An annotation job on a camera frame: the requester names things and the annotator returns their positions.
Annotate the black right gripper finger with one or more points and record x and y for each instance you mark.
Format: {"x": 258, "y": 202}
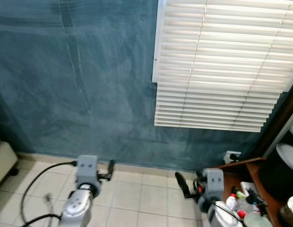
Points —
{"x": 183, "y": 184}

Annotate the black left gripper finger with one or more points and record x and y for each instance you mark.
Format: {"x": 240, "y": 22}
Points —
{"x": 111, "y": 169}

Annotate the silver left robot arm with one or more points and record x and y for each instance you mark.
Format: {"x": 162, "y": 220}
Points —
{"x": 75, "y": 208}

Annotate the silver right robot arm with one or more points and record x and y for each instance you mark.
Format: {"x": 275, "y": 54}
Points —
{"x": 222, "y": 215}

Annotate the brown wooden desk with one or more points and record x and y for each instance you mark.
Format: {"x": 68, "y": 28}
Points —
{"x": 229, "y": 170}

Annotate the white squeeze bottle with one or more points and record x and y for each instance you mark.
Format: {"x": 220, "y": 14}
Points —
{"x": 230, "y": 201}

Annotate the small green item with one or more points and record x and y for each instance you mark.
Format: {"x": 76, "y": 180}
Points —
{"x": 239, "y": 193}

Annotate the black spray trigger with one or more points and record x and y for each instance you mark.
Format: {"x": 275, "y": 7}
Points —
{"x": 255, "y": 197}

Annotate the black round bin grey lid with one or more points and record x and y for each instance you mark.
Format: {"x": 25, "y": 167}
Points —
{"x": 279, "y": 175}

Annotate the cream wheeled cabinet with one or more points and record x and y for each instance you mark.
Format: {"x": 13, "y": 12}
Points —
{"x": 4, "y": 163}

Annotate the white window blind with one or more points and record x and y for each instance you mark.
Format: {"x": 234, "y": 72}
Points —
{"x": 222, "y": 61}

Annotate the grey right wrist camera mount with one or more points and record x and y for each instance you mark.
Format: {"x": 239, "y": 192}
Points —
{"x": 214, "y": 182}

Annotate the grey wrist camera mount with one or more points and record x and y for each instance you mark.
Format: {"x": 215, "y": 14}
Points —
{"x": 214, "y": 182}
{"x": 87, "y": 170}

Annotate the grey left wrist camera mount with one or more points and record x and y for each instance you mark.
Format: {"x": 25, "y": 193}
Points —
{"x": 87, "y": 170}

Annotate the white wall socket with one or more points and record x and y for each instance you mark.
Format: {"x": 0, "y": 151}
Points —
{"x": 231, "y": 156}

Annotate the dark wooden mirror frame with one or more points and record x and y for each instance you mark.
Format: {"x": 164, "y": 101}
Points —
{"x": 279, "y": 123}

